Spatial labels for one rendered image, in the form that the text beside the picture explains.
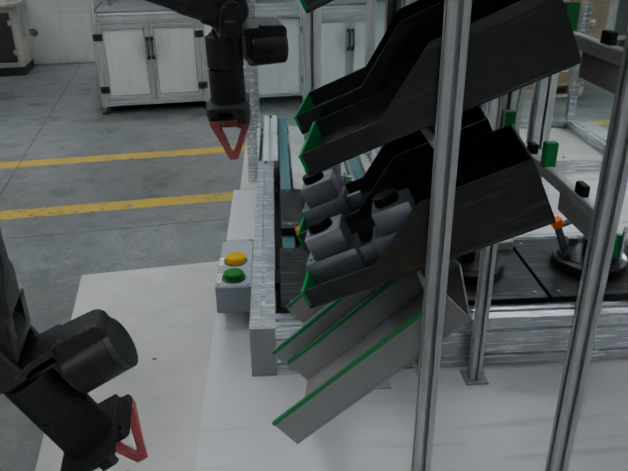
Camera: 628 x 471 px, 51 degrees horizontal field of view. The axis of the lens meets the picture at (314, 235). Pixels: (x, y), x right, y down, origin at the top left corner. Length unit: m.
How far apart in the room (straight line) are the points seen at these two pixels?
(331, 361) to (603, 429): 0.46
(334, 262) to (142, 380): 0.56
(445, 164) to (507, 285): 0.67
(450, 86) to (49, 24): 8.79
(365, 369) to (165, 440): 0.42
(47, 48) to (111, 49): 2.98
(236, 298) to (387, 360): 0.56
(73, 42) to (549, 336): 8.48
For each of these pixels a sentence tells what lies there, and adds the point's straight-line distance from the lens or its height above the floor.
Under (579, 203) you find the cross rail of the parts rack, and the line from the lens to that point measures 0.77.
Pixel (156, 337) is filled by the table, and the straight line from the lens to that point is 1.33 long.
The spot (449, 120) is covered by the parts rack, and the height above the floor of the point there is 1.42.
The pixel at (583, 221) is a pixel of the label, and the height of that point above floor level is 1.28.
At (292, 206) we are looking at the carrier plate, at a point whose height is 0.97.
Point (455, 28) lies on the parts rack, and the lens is 0.61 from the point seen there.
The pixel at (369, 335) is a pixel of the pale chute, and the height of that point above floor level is 1.08.
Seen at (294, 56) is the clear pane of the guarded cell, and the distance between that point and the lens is 2.48.
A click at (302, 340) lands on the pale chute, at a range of 0.95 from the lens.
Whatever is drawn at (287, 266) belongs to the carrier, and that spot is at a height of 0.97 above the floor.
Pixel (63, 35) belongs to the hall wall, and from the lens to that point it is 9.30.
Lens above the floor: 1.58
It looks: 25 degrees down
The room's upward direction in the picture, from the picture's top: 1 degrees counter-clockwise
